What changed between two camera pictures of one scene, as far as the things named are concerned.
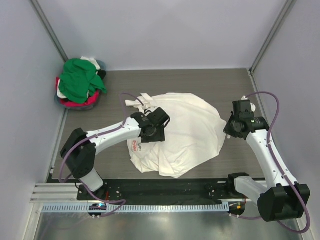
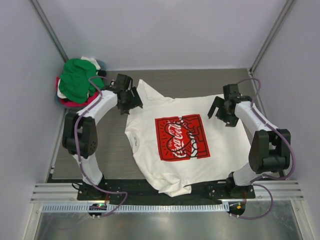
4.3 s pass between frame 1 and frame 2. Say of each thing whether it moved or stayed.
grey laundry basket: stayed
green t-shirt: stayed
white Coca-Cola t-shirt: moved
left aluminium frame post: stayed
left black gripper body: moved
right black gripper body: moved
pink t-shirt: stayed
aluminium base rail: stayed
